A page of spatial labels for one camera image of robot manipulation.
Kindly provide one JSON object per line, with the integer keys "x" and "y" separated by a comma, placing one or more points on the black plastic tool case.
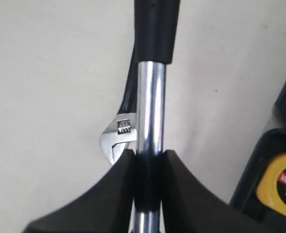
{"x": 271, "y": 144}

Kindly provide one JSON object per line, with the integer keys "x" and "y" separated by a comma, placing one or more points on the claw hammer black grip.
{"x": 155, "y": 30}

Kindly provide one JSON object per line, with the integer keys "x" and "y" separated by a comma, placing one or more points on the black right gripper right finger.
{"x": 189, "y": 207}

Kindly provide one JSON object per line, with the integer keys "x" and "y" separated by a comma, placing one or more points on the yellow tape measure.
{"x": 271, "y": 190}

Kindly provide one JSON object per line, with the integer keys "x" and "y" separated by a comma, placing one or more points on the adjustable wrench black handle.
{"x": 122, "y": 130}

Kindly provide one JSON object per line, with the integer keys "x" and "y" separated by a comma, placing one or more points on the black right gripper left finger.
{"x": 105, "y": 208}

